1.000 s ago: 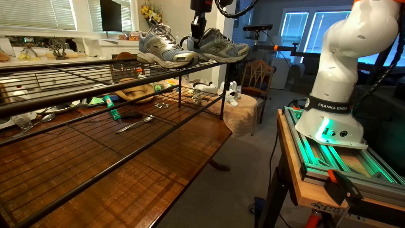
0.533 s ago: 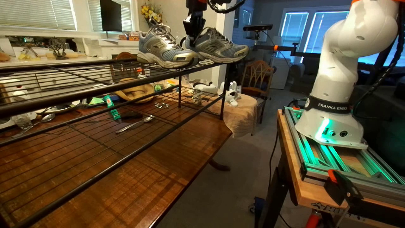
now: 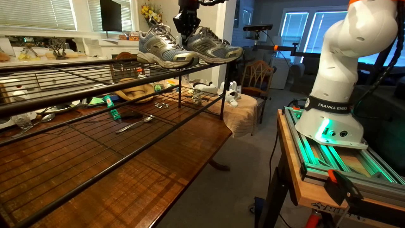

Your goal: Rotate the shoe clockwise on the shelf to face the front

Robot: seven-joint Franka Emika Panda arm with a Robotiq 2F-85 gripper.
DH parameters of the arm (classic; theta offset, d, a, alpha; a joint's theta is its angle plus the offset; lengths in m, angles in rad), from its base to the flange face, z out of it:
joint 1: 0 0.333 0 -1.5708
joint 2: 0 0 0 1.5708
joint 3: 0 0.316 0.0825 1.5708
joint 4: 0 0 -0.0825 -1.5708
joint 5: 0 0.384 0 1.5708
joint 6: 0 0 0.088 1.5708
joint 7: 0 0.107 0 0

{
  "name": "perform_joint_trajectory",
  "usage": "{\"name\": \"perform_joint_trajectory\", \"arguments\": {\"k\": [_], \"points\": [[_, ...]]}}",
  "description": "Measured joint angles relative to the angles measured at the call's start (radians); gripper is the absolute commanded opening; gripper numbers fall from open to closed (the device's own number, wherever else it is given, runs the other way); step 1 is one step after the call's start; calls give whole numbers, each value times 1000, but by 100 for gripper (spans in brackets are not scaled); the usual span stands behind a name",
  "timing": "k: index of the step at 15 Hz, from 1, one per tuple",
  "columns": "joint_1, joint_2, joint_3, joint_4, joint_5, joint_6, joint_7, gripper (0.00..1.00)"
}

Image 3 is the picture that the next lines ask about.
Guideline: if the black metal shoe rack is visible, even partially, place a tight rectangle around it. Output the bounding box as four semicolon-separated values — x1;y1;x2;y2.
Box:
0;37;233;228

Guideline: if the large black box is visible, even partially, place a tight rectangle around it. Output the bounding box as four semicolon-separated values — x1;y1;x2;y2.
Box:
349;84;405;176

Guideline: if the black bar camera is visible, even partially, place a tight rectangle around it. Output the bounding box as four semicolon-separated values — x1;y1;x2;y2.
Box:
241;23;273;33

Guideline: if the narrow window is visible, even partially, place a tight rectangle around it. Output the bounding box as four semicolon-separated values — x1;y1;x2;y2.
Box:
279;12;310;49

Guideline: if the black orange clamp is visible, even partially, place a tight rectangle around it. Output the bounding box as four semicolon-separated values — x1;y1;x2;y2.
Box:
322;169;405;228

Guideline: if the wide window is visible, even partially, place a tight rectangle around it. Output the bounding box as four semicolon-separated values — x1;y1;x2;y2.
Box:
303;11;405;68

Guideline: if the black flat screen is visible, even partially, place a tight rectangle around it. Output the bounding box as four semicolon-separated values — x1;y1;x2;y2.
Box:
98;0;124;33

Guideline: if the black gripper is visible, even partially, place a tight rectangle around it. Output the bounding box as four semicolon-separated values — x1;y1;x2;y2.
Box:
172;0;202;43

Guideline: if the wooden chair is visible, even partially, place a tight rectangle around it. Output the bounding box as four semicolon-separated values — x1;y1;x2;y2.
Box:
240;59;276;125

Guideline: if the wooden workbench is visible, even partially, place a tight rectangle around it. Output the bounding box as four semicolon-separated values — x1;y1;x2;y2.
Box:
257;108;405;228

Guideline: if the yellow flower bouquet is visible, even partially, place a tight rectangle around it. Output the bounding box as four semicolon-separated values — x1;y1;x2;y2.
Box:
139;3;163;26

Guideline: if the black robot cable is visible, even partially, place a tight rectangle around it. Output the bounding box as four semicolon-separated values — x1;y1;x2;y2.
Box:
197;0;228;8

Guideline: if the green tube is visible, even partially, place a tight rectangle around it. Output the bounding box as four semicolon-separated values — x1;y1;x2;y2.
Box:
101;94;122;123

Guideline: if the beige cloth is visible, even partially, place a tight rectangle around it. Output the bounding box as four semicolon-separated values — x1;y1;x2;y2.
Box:
209;90;260;140

